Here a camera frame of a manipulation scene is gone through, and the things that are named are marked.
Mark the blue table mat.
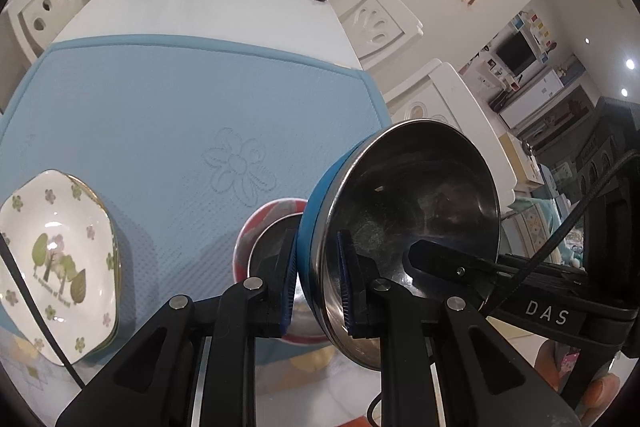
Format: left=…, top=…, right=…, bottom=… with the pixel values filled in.
left=0, top=34, right=391, bottom=365

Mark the white cabinet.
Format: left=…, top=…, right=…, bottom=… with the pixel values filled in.
left=500, top=67, right=582, bottom=130

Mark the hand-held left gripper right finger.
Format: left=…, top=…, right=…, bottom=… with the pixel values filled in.
left=336, top=229, right=586, bottom=427

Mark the red steel bowl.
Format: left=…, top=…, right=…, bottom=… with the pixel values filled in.
left=247, top=213, right=326, bottom=339

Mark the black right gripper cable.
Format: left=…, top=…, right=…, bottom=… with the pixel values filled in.
left=482, top=152, right=640, bottom=318

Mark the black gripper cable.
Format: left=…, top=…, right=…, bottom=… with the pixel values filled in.
left=0, top=233, right=85, bottom=389
left=482, top=152, right=640, bottom=318

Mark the gold rimmed white plate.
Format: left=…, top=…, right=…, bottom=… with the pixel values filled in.
left=65, top=173, right=125, bottom=348

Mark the person's right hand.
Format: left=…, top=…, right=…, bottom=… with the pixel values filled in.
left=534, top=339, right=623, bottom=415

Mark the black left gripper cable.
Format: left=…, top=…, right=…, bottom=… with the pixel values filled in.
left=0, top=233, right=85, bottom=389

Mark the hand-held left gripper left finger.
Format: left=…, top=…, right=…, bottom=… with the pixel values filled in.
left=55, top=227, right=301, bottom=427

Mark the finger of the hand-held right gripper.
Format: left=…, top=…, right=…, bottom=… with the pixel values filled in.
left=407, top=239, right=551, bottom=293

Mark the blue steel bowl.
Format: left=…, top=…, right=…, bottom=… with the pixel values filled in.
left=295, top=119, right=502, bottom=370

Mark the white dining chair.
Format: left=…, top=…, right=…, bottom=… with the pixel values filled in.
left=2, top=0, right=94, bottom=64
left=337, top=0, right=424, bottom=70
left=382, top=59, right=519, bottom=208

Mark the television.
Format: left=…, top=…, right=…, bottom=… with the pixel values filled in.
left=495, top=29, right=539, bottom=78

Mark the pink patterned bowl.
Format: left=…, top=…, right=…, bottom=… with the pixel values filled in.
left=232, top=198, right=331, bottom=348

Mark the floral green rimmed plate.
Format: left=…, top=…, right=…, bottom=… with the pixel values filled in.
left=70, top=177, right=122, bottom=343
left=0, top=169, right=118, bottom=365

